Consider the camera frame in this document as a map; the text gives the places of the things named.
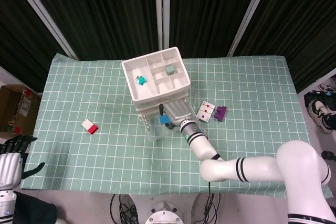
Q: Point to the purple block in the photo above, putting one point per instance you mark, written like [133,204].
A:
[220,113]

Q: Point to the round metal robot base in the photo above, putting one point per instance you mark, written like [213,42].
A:
[164,214]

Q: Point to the white dice row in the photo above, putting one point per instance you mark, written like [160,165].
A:
[147,123]

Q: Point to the white compartment tray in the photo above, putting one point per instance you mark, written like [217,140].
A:
[141,93]

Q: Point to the white shoe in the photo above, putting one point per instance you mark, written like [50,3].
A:
[60,221]

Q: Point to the blue block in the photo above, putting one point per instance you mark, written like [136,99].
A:
[165,119]

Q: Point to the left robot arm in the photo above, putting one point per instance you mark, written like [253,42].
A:
[6,205]

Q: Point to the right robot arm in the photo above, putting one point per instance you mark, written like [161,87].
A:
[262,169]

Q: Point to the cardboard box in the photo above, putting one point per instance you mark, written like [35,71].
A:
[15,108]

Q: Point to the green checked tablecloth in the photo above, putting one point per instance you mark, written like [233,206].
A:
[105,161]

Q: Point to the white frame post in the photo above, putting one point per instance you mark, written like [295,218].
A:
[249,14]
[162,11]
[44,14]

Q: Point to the clear top drawer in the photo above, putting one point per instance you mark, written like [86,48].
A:
[148,106]

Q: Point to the pale green cube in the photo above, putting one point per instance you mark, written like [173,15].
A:
[170,70]

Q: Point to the black trouser leg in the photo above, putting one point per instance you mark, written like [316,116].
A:
[34,208]

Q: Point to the hearts playing card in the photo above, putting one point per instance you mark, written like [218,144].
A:
[205,111]

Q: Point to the black and white sneaker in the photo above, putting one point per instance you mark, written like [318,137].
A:
[321,113]

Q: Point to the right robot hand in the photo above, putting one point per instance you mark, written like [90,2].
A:
[179,111]

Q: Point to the teal gem brooch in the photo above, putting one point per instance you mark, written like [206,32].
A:
[141,80]

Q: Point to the black curtain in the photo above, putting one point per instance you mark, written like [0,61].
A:
[207,11]
[105,11]
[18,37]
[302,24]

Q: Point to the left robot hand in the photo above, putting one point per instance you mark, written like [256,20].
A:
[10,166]

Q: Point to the red and white block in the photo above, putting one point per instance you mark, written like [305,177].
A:
[89,127]

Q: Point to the clear drawer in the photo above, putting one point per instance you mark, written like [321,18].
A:
[148,106]
[157,132]

